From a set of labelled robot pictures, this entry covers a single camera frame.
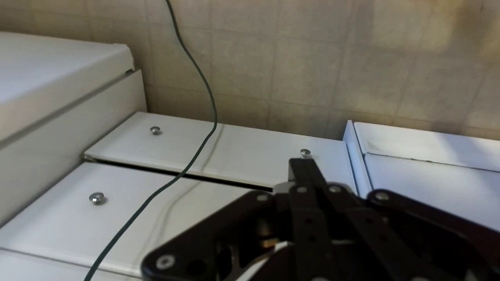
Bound silver drawer knob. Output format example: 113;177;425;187
89;192;107;206

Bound black power cable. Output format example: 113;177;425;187
83;0;221;281

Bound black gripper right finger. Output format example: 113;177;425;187
327;186;500;281

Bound white kitchen drawer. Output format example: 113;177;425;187
0;161;272;281

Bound white lower drawer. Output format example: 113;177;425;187
85;113;355;187

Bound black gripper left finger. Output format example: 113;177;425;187
271;158;366;281

